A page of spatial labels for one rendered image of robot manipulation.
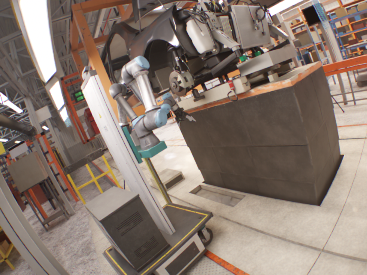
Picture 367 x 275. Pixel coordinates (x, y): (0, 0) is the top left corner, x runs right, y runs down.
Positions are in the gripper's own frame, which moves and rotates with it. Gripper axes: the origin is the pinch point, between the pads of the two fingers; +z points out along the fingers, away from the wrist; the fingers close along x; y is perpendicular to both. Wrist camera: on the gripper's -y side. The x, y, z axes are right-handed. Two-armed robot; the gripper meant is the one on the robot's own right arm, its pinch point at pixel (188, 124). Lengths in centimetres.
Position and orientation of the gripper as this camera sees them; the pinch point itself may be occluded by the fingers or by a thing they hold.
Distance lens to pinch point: 181.4
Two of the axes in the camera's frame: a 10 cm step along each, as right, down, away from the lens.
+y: -0.5, 6.4, -7.7
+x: 8.5, -3.7, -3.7
